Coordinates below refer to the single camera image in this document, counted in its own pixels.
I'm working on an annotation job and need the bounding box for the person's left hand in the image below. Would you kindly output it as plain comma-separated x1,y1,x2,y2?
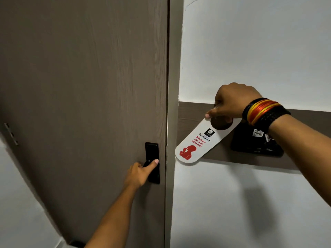
123,159,159,190

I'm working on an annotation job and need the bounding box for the brown wooden wall panel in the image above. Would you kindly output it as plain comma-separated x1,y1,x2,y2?
177,101,331,171

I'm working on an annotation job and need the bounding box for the person's right hand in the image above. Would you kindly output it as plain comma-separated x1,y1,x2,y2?
205,82,263,120

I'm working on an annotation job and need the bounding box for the white door hanger sign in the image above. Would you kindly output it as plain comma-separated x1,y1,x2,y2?
175,117,242,163

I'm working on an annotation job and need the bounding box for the person's left forearm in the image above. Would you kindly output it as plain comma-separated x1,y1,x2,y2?
84,184,139,248

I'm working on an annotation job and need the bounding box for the brown wooden door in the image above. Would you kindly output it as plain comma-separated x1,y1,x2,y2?
0,0,170,247

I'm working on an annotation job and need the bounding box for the red yellow thread bracelet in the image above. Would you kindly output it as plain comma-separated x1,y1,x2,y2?
246,99,281,126

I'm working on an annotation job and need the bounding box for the black door handle lock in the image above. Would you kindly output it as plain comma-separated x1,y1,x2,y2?
144,142,160,185

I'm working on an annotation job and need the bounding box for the brown door frame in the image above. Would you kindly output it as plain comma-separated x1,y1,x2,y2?
164,0,184,248

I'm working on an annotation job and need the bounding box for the black wall card holder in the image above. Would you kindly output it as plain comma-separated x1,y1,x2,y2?
230,120,284,157

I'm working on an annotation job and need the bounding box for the thin black bangle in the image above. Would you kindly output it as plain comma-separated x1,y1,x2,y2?
242,98,268,121

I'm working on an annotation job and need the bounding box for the person's right forearm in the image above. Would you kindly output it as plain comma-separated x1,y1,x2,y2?
268,114,331,207

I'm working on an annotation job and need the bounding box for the black beaded wristband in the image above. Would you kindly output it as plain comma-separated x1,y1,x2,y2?
255,106,292,134

